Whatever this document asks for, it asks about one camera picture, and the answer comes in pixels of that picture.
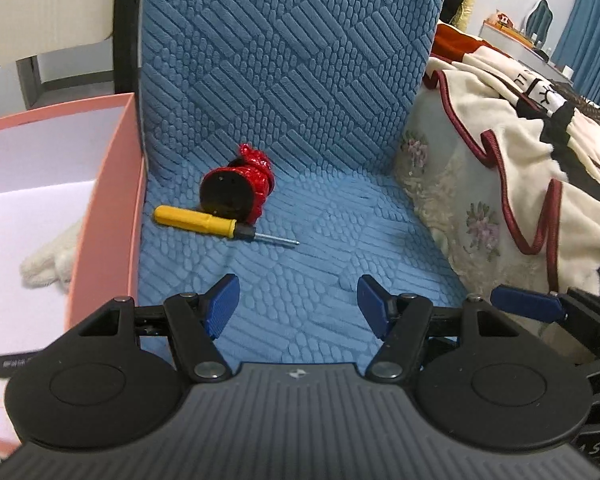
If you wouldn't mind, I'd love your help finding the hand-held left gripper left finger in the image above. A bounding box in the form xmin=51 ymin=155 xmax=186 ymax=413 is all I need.
xmin=75 ymin=274 xmax=241 ymax=382

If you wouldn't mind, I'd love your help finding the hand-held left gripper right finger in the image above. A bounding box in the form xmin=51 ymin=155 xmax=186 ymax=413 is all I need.
xmin=357 ymin=274 xmax=523 ymax=382

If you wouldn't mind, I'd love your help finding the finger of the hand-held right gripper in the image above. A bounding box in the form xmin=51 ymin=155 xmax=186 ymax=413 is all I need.
xmin=490 ymin=284 xmax=600 ymax=333

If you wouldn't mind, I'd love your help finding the yellow handle screwdriver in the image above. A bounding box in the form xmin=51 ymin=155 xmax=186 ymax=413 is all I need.
xmin=153 ymin=204 xmax=301 ymax=248

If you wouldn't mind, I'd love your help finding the red and black round toy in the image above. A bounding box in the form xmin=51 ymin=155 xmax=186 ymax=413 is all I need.
xmin=198 ymin=143 xmax=275 ymax=222

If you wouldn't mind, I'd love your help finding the pink cardboard box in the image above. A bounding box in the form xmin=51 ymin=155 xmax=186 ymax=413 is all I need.
xmin=0 ymin=92 xmax=147 ymax=459

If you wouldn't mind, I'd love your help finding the white fluffy hair claw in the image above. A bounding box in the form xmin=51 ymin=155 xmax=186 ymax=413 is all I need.
xmin=19 ymin=219 xmax=89 ymax=289

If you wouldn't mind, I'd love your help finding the black rectangular stick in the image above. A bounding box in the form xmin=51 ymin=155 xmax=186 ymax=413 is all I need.
xmin=0 ymin=349 xmax=47 ymax=382

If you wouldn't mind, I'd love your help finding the floral bed sheet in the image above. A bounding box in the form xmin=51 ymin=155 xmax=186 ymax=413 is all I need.
xmin=393 ymin=55 xmax=600 ymax=307

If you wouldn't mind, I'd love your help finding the printed cream red blanket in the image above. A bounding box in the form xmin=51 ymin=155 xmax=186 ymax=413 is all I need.
xmin=422 ymin=22 xmax=600 ymax=288

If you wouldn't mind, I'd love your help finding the blue quilted chair cushion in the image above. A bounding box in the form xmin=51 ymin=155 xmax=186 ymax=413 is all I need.
xmin=131 ymin=0 xmax=470 ymax=367

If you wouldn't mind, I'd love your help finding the white dresser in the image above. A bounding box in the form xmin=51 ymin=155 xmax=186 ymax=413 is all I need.
xmin=480 ymin=22 xmax=577 ymax=78

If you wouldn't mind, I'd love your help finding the teal chair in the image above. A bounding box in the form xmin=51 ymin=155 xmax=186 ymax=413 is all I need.
xmin=523 ymin=0 xmax=554 ymax=47

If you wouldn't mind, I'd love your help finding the orange box with toy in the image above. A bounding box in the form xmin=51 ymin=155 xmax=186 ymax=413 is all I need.
xmin=486 ymin=10 xmax=524 ymax=37

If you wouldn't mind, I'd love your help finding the blue curtain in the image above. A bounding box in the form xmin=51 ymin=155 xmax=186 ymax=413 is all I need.
xmin=550 ymin=0 xmax=600 ymax=112

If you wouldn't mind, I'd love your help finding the black frame beige chair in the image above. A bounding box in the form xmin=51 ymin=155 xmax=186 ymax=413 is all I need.
xmin=0 ymin=0 xmax=147 ymax=112

